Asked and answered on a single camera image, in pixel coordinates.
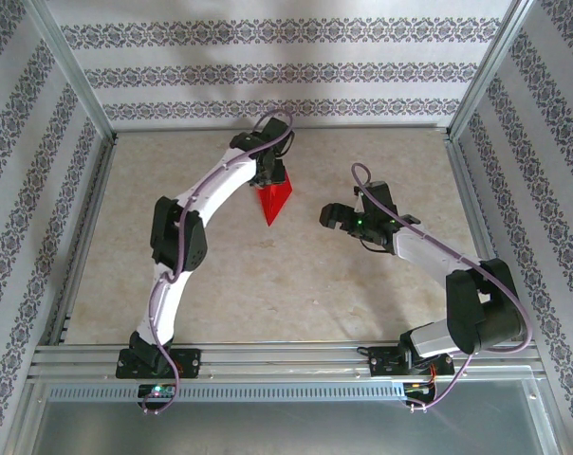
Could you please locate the red paper sheet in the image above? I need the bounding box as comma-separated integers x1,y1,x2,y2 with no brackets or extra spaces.
255,170,295,228

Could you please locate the grey metal sheet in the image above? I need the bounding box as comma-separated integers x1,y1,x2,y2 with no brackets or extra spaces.
29,378,556,455

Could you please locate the control board with green light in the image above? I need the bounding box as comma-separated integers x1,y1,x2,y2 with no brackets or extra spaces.
138,383,177,399

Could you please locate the thin aluminium wall rail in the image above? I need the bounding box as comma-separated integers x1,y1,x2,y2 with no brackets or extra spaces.
113,122,452,137

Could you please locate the aluminium side rail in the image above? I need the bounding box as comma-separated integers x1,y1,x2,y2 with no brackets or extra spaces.
44,135,120,346
445,135,525,342

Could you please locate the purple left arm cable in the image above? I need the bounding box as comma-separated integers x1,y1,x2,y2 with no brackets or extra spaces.
139,109,297,418

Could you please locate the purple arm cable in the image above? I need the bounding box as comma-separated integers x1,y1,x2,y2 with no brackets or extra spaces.
351,162,534,413
139,109,297,418

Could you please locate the long aluminium mounting rail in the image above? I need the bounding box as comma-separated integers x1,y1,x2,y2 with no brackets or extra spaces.
28,339,546,383

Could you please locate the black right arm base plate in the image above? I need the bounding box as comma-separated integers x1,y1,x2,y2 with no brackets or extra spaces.
369,345,456,379

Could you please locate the grey slotted cable duct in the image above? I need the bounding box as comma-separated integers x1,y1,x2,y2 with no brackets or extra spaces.
46,382,406,403

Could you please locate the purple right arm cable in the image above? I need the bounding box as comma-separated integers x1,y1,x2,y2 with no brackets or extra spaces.
351,162,534,413

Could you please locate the aluminium frame post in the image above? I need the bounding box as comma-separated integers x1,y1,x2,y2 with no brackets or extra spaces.
445,0,542,141
23,0,120,143

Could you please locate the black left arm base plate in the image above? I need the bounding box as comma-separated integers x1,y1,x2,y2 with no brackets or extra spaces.
115,348,203,380

